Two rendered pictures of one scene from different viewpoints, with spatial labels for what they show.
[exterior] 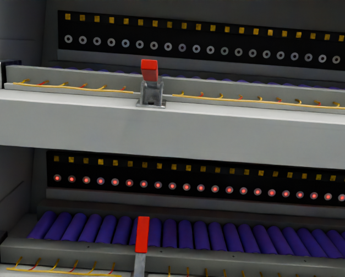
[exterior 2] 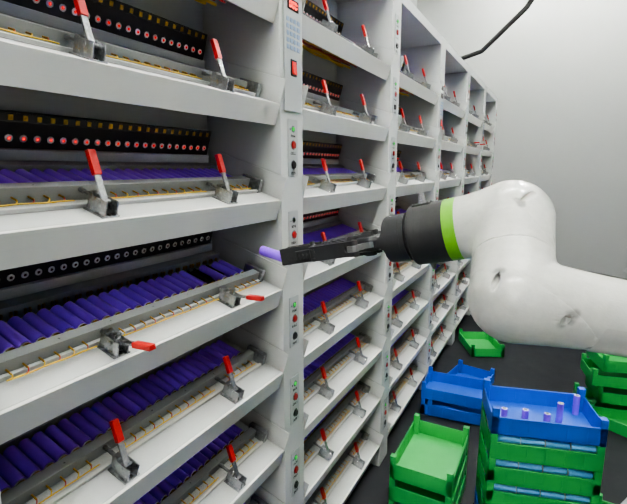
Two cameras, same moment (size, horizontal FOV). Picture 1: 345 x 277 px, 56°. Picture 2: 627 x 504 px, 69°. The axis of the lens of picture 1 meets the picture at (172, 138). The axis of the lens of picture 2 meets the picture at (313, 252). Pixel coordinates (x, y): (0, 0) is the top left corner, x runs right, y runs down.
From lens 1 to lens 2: 0.57 m
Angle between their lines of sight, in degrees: 62
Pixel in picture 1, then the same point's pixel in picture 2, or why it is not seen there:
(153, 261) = (110, 442)
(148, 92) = (106, 341)
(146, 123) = (123, 367)
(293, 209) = not seen: hidden behind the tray
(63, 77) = (36, 355)
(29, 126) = (50, 407)
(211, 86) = (135, 318)
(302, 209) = not seen: hidden behind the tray
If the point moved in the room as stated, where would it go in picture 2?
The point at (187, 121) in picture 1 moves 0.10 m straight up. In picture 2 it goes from (145, 355) to (140, 290)
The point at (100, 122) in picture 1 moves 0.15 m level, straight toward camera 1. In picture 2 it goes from (97, 380) to (195, 396)
